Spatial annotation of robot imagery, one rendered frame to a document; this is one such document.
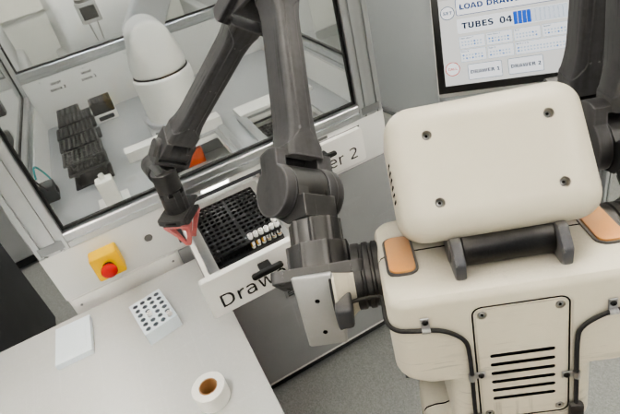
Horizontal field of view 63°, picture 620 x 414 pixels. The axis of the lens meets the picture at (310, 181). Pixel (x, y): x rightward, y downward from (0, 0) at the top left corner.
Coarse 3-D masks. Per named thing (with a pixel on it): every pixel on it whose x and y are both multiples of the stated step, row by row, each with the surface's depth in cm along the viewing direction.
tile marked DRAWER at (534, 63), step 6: (534, 54) 142; (540, 54) 141; (510, 60) 143; (516, 60) 143; (522, 60) 142; (528, 60) 142; (534, 60) 142; (540, 60) 141; (510, 66) 143; (516, 66) 143; (522, 66) 142; (528, 66) 142; (534, 66) 141; (540, 66) 141; (510, 72) 143; (516, 72) 142; (522, 72) 142; (528, 72) 142
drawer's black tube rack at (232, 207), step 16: (240, 192) 139; (208, 208) 137; (224, 208) 134; (240, 208) 132; (256, 208) 131; (208, 224) 130; (224, 224) 128; (240, 224) 132; (256, 224) 125; (208, 240) 130; (224, 240) 123; (240, 240) 121; (272, 240) 123; (224, 256) 123; (240, 256) 121
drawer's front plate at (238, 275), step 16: (288, 240) 113; (256, 256) 111; (272, 256) 113; (224, 272) 109; (240, 272) 110; (208, 288) 108; (224, 288) 110; (240, 288) 112; (272, 288) 117; (240, 304) 114
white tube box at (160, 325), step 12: (144, 300) 127; (156, 300) 126; (132, 312) 124; (144, 312) 123; (156, 312) 123; (144, 324) 120; (156, 324) 120; (168, 324) 119; (180, 324) 121; (156, 336) 118
